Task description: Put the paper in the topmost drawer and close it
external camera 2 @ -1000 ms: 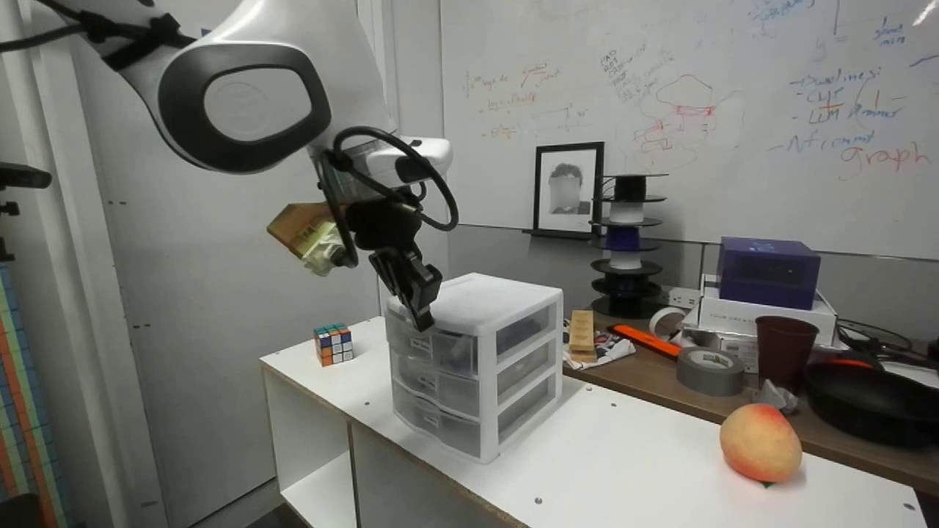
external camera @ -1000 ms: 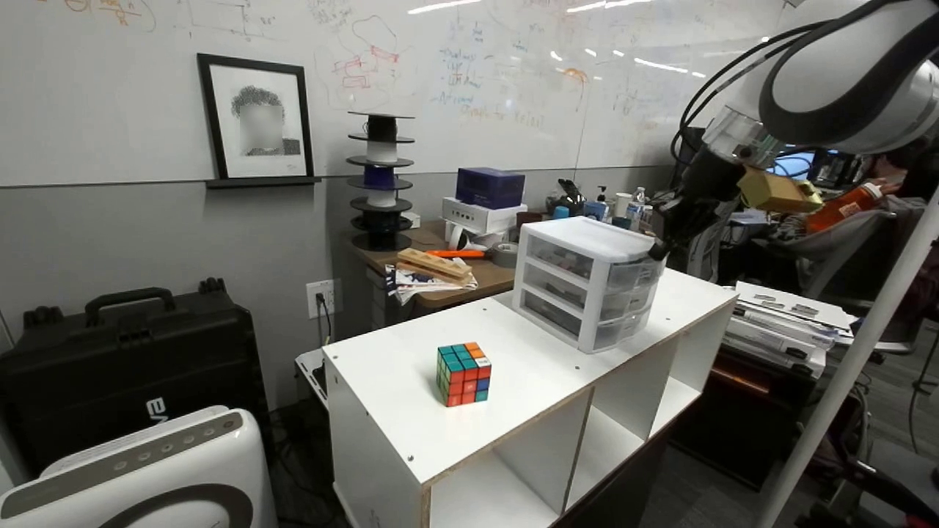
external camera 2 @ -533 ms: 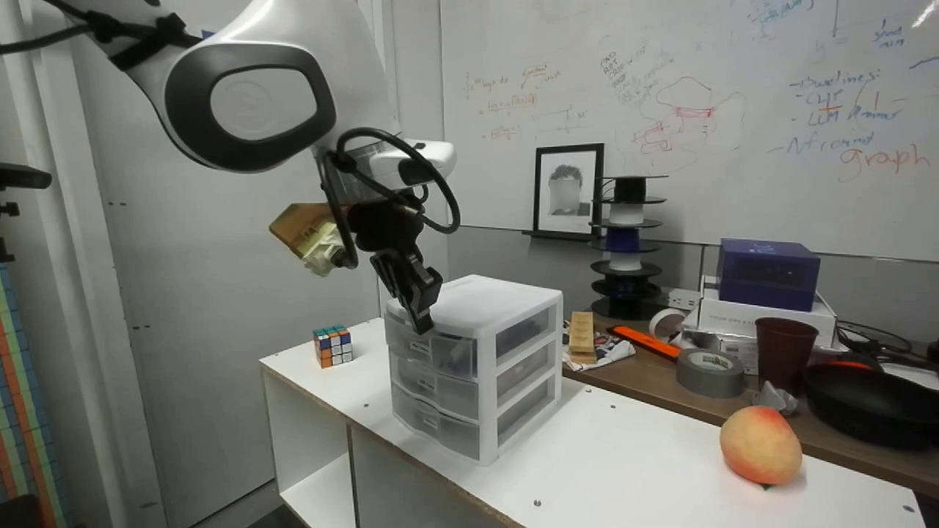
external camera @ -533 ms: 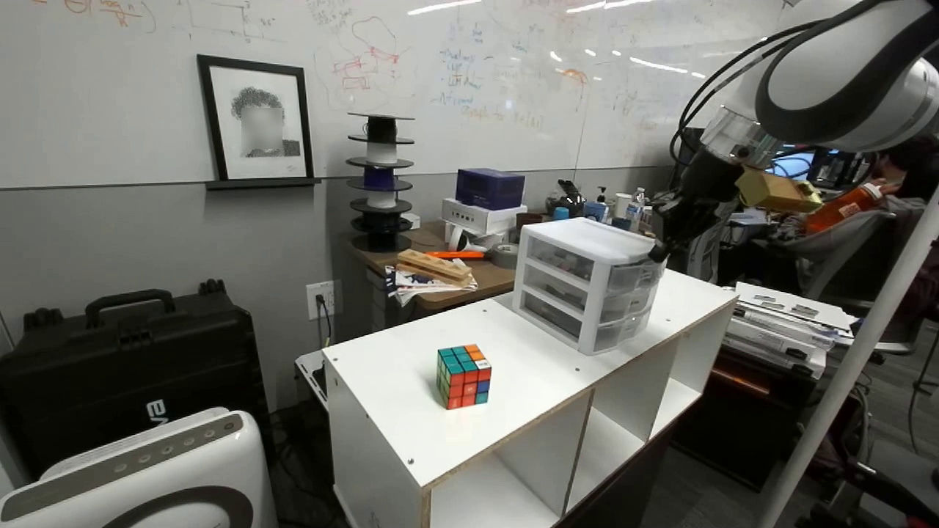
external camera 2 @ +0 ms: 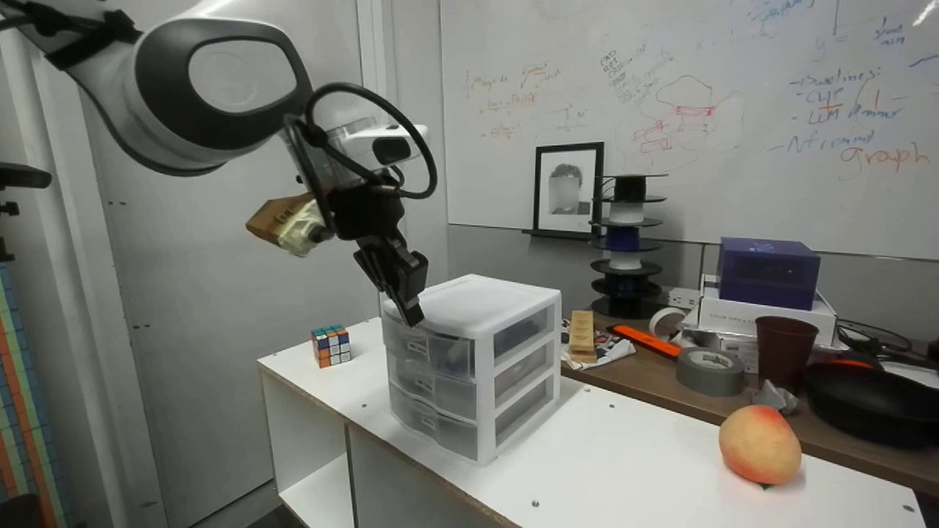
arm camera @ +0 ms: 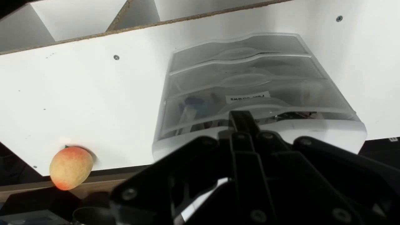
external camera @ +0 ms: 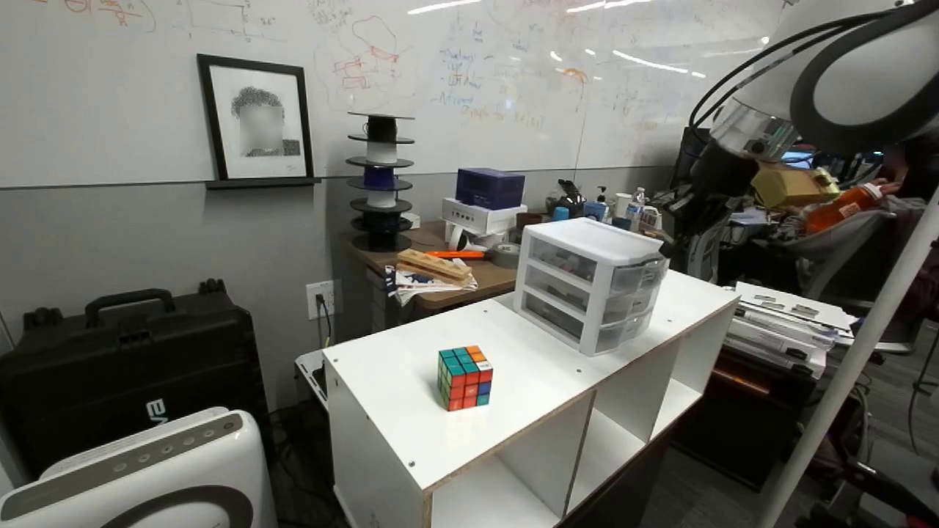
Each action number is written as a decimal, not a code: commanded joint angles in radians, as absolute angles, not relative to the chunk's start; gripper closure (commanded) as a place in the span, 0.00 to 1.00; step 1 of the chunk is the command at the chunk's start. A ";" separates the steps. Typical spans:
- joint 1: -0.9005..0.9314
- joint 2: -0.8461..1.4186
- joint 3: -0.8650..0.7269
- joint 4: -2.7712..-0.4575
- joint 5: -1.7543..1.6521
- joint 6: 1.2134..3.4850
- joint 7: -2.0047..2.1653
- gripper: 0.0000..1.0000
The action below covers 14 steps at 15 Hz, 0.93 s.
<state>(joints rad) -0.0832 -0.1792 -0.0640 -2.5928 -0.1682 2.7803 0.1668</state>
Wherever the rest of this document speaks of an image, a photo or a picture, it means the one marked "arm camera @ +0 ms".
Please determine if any white cube shelf unit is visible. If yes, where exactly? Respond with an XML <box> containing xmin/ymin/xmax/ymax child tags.
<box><xmin>0</xmin><ymin>0</ymin><xmax>400</xmax><ymax>178</ymax></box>

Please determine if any brown wooden desk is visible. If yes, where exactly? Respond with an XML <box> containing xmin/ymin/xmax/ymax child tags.
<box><xmin>0</xmin><ymin>166</ymin><xmax>148</xmax><ymax>203</ymax></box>

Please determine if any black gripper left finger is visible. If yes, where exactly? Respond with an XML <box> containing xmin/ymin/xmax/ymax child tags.
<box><xmin>110</xmin><ymin>110</ymin><xmax>248</xmax><ymax>225</ymax></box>

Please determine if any peach fruit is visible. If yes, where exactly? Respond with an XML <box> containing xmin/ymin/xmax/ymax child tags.
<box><xmin>49</xmin><ymin>145</ymin><xmax>97</xmax><ymax>191</ymax></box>

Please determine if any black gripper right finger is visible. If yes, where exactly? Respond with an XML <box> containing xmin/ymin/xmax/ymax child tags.
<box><xmin>243</xmin><ymin>110</ymin><xmax>400</xmax><ymax>225</ymax></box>

